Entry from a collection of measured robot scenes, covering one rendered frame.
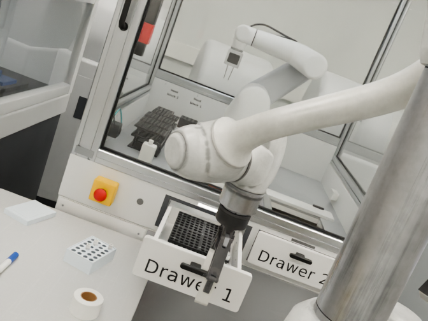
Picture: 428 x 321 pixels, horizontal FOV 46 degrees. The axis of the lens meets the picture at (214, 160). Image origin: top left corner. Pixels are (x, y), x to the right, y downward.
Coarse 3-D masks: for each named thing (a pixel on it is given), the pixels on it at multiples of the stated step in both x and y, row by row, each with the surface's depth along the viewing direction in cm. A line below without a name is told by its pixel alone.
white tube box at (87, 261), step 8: (88, 240) 141; (72, 248) 134; (80, 248) 135; (96, 248) 138; (104, 248) 140; (112, 248) 141; (64, 256) 133; (72, 256) 132; (80, 256) 131; (88, 256) 133; (96, 256) 134; (104, 256) 136; (112, 256) 141; (72, 264) 132; (80, 264) 131; (88, 264) 130; (96, 264) 133; (104, 264) 138; (88, 272) 131
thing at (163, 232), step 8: (168, 208) 157; (176, 208) 160; (168, 216) 156; (176, 216) 161; (200, 216) 161; (160, 224) 144; (168, 224) 160; (216, 224) 161; (160, 232) 140; (168, 232) 155; (240, 232) 160; (240, 240) 154; (232, 248) 160; (240, 248) 148; (232, 256) 153; (240, 256) 143; (232, 264) 147; (240, 264) 138
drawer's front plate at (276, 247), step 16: (256, 240) 158; (272, 240) 157; (256, 256) 159; (272, 256) 159; (288, 256) 158; (320, 256) 158; (288, 272) 160; (304, 272) 159; (320, 272) 159; (320, 288) 160
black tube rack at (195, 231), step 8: (184, 216) 155; (192, 216) 157; (176, 224) 146; (184, 224) 148; (192, 224) 152; (200, 224) 153; (208, 224) 155; (176, 232) 141; (184, 232) 144; (192, 232) 146; (200, 232) 148; (208, 232) 149; (216, 232) 152; (184, 240) 138; (192, 240) 141; (200, 240) 142; (208, 240) 144; (208, 248) 139
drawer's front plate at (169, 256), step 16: (144, 240) 125; (160, 240) 126; (144, 256) 126; (160, 256) 126; (176, 256) 126; (192, 256) 126; (144, 272) 128; (176, 272) 127; (224, 272) 126; (240, 272) 126; (176, 288) 128; (192, 288) 128; (224, 288) 127; (240, 288) 127; (224, 304) 128; (240, 304) 128
